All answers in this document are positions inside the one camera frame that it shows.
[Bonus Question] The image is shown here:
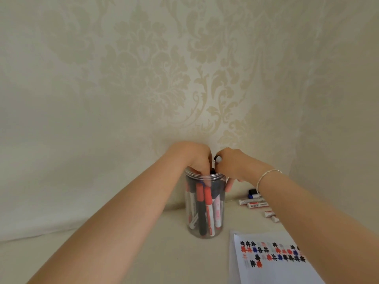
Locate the black capped marker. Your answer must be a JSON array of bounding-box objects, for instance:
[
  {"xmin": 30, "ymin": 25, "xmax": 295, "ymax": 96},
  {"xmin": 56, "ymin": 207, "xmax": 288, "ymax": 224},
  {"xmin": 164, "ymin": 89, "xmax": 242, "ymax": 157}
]
[{"xmin": 210, "ymin": 156, "xmax": 223, "ymax": 175}]

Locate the bunch of red black markers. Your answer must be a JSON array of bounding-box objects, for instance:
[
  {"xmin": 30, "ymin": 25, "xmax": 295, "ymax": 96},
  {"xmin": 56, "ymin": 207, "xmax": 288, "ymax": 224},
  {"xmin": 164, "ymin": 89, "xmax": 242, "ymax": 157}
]
[{"xmin": 186, "ymin": 178, "xmax": 224, "ymax": 236}]

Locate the person's right hand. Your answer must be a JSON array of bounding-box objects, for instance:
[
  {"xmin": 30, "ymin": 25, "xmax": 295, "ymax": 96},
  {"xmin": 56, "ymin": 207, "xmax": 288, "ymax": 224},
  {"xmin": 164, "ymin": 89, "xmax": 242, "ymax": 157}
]
[{"xmin": 214, "ymin": 147, "xmax": 269, "ymax": 193}]

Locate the white paper with coloured marks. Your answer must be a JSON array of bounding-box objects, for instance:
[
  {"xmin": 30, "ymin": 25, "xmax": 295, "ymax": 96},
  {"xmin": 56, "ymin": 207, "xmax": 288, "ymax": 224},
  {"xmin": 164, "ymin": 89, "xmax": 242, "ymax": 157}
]
[{"xmin": 229, "ymin": 231, "xmax": 326, "ymax": 284}]

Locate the thin silver bracelet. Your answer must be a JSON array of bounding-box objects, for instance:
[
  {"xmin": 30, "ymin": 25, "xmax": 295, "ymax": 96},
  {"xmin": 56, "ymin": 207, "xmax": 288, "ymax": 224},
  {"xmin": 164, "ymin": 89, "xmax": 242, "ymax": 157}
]
[{"xmin": 256, "ymin": 169, "xmax": 282, "ymax": 195}]

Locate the person's right forearm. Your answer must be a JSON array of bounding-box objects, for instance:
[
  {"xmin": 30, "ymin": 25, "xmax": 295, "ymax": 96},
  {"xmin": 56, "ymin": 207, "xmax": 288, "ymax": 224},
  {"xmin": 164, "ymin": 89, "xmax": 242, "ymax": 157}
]
[{"xmin": 257, "ymin": 171, "xmax": 379, "ymax": 284}]

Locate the person's left forearm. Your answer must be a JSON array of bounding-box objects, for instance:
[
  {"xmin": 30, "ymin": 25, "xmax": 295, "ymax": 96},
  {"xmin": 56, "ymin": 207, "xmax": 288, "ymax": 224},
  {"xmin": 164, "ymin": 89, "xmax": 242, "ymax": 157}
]
[{"xmin": 27, "ymin": 150, "xmax": 190, "ymax": 284}]

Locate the person's left hand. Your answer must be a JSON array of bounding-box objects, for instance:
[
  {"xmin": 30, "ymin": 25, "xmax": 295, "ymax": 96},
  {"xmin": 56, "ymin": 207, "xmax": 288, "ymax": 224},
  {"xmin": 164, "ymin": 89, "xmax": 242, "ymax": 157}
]
[{"xmin": 167, "ymin": 141, "xmax": 213, "ymax": 187}]

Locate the clear plastic jar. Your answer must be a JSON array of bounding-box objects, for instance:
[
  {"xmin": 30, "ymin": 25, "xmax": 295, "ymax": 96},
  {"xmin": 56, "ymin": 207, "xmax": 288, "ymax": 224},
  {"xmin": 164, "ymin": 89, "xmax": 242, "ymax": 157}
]
[{"xmin": 184, "ymin": 167, "xmax": 227, "ymax": 239}]

